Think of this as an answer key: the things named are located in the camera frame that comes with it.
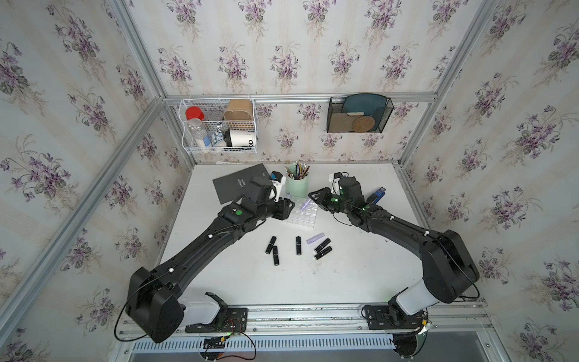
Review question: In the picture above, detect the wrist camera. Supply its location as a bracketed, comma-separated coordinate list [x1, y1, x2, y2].
[331, 172, 364, 208]
[244, 171, 286, 205]

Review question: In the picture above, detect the dark grey notebook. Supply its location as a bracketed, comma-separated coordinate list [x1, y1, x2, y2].
[213, 164, 270, 205]

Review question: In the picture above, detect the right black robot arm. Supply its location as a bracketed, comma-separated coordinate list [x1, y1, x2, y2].
[308, 187, 479, 324]

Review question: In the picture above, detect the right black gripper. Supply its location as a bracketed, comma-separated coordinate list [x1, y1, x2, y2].
[305, 187, 351, 216]

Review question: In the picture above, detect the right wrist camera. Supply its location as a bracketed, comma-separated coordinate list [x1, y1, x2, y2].
[331, 172, 364, 208]

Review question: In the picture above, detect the white cylindrical cup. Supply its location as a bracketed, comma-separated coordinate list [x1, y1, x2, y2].
[224, 129, 256, 148]

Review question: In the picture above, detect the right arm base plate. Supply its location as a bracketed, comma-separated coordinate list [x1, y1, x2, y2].
[361, 305, 428, 330]

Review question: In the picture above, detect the clear acrylic lipstick organizer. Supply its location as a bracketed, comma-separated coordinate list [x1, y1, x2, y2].
[286, 197, 318, 229]

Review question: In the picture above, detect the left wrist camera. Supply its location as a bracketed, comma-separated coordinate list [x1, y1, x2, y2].
[244, 171, 286, 205]

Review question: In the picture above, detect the black mesh wall organizer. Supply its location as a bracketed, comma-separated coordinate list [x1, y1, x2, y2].
[326, 96, 394, 134]

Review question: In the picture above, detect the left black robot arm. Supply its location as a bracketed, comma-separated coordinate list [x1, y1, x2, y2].
[124, 198, 295, 343]

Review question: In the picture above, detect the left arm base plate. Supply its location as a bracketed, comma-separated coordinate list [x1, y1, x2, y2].
[185, 308, 249, 333]

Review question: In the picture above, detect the clear plastic bottle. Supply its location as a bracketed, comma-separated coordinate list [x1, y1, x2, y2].
[188, 119, 211, 149]

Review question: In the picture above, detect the black lipstick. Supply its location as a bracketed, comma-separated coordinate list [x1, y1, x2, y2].
[315, 238, 331, 253]
[265, 236, 277, 254]
[272, 246, 280, 266]
[296, 236, 302, 256]
[314, 247, 333, 260]

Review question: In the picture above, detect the red lidded jar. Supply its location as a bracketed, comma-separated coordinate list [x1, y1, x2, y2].
[185, 106, 205, 121]

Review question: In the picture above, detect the blue black stapler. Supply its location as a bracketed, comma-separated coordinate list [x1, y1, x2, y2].
[366, 187, 385, 205]

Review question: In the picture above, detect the teal plate in organizer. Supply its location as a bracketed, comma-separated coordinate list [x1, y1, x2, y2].
[342, 93, 388, 133]

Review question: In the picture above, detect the white wire wall basket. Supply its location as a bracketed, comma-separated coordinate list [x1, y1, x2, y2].
[178, 97, 258, 155]

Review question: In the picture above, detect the green pen cup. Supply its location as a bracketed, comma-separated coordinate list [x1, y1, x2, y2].
[285, 163, 308, 198]

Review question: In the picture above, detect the round woven coaster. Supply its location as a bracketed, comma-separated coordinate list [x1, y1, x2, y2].
[351, 116, 375, 133]

